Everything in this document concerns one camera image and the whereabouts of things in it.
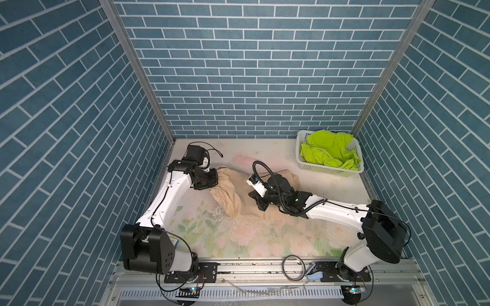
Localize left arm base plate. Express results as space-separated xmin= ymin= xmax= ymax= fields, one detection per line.
xmin=164 ymin=262 xmax=218 ymax=284

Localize beige shorts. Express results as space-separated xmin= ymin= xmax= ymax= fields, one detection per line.
xmin=209 ymin=167 xmax=297 ymax=224

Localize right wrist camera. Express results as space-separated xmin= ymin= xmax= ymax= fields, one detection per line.
xmin=246 ymin=175 xmax=267 ymax=198

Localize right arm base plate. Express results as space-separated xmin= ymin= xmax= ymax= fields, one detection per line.
xmin=315 ymin=261 xmax=372 ymax=283

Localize black coiled cable loop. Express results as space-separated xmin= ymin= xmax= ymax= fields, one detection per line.
xmin=282 ymin=255 xmax=307 ymax=283

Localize lime green shorts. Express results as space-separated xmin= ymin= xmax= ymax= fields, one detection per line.
xmin=300 ymin=130 xmax=361 ymax=171

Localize blue white connector plug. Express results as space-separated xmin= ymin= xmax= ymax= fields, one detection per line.
xmin=307 ymin=271 xmax=324 ymax=282

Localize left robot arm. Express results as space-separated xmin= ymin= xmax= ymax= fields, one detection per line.
xmin=120 ymin=144 xmax=218 ymax=281

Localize white slotted cable duct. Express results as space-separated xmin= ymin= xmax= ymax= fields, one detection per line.
xmin=119 ymin=286 xmax=344 ymax=302

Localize aluminium front rail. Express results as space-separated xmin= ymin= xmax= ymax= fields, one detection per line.
xmin=101 ymin=258 xmax=436 ymax=305

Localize black corrugated cable hose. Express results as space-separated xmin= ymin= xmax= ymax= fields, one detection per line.
xmin=251 ymin=160 xmax=292 ymax=215

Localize white plastic basket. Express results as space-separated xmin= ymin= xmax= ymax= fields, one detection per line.
xmin=295 ymin=130 xmax=364 ymax=177

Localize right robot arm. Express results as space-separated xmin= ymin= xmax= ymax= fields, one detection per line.
xmin=246 ymin=173 xmax=409 ymax=274

